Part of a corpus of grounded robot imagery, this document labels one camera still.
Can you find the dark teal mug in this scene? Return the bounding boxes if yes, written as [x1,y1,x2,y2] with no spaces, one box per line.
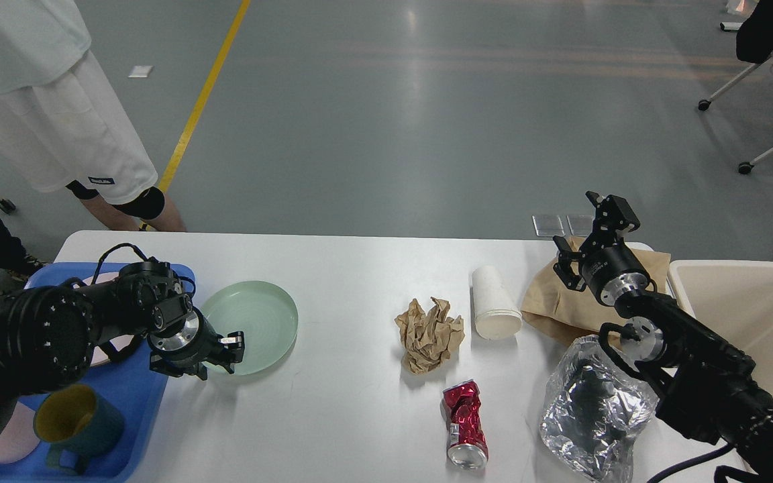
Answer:
[33,383,125,475]

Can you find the pink plate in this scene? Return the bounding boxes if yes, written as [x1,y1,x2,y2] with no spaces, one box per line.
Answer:
[90,272,130,367]

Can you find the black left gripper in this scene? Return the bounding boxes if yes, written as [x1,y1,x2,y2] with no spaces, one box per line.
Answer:
[147,312,246,381]

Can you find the pink mug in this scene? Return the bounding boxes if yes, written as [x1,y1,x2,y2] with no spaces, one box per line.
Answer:
[0,401,40,464]

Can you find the light green plate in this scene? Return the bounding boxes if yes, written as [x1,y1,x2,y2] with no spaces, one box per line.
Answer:
[201,280,299,376]

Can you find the beige plastic bin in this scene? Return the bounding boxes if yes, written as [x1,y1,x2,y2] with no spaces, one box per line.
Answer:
[668,260,773,395]

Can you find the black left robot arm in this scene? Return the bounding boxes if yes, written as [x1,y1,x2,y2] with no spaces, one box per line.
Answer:
[0,248,246,434]

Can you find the crushed red soda can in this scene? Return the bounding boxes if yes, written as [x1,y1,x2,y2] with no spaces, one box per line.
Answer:
[442,380,490,470]

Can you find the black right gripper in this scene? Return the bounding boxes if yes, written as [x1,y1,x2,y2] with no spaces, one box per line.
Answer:
[553,191,652,307]

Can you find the brown paper bag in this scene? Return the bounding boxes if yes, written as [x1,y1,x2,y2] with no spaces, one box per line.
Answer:
[521,235,671,347]

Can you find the crumpled brown paper ball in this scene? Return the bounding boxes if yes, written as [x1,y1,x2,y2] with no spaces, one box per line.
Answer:
[395,297,464,375]

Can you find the blue plastic tray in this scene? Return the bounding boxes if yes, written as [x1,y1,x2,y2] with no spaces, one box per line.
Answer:
[0,263,196,483]

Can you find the white paper cup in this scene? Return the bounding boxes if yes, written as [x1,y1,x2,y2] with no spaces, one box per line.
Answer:
[472,266,523,340]

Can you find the person in white shorts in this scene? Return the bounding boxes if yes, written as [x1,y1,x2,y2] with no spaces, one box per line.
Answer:
[0,1,185,232]

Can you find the silver foil bag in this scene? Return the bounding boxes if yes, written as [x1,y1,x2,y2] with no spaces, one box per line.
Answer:
[539,334,659,482]

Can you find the metal floor plates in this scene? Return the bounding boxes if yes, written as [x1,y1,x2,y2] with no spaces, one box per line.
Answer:
[531,215,593,237]

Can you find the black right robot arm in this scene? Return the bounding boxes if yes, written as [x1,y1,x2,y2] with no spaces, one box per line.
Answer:
[553,191,773,482]

